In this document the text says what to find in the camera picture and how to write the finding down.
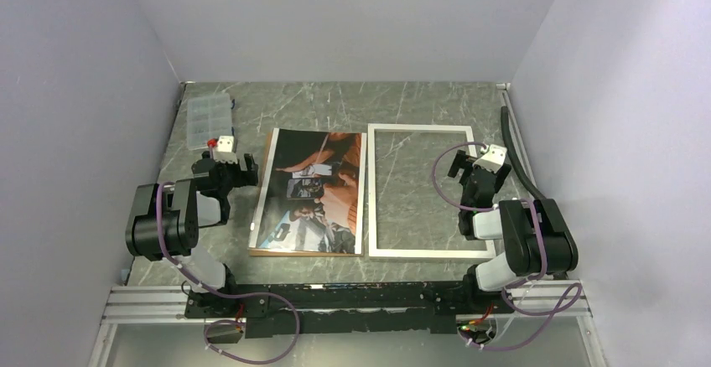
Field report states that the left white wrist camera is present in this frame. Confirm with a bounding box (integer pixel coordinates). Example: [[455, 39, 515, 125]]
[[207, 135, 238, 164]]

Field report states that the white wooden picture frame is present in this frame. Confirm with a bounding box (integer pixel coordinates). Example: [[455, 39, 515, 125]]
[[366, 123, 496, 262]]

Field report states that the clear plastic compartment box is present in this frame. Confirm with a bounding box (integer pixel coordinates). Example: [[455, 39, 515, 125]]
[[186, 92, 234, 150]]

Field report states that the brown backing board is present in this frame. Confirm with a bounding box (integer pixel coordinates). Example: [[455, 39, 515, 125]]
[[248, 128, 366, 258]]

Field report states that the black corrugated hose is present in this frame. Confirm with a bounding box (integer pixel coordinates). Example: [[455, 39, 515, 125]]
[[500, 106, 548, 202]]

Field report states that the glossy photo print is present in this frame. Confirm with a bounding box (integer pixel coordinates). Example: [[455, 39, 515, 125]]
[[250, 128, 368, 256]]

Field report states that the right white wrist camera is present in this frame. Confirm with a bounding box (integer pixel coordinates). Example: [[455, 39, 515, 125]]
[[475, 144, 507, 173]]

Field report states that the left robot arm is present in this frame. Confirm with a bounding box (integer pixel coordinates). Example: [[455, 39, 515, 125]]
[[125, 151, 258, 317]]

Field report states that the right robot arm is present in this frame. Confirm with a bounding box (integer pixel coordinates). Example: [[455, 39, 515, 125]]
[[448, 145, 579, 313]]

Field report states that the aluminium extrusion rail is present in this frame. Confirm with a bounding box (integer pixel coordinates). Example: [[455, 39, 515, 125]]
[[89, 280, 607, 366]]

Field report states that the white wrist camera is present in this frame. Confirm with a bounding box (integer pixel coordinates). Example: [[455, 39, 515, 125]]
[[207, 135, 238, 164], [475, 144, 507, 173]]

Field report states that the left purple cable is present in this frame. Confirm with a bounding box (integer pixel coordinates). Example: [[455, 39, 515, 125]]
[[156, 182, 302, 365]]

